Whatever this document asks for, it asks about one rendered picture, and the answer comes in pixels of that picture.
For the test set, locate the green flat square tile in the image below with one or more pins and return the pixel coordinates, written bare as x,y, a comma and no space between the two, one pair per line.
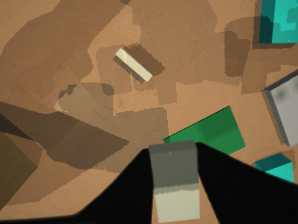
218,130

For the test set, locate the beige domino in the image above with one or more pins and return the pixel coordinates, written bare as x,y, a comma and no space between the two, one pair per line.
176,180
134,64

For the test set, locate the grey flat rectangular block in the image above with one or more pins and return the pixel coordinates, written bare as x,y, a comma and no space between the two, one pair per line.
283,98

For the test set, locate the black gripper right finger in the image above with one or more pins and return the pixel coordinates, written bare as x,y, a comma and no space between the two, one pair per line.
242,194

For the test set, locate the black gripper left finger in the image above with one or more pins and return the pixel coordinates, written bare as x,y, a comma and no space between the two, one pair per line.
128,200

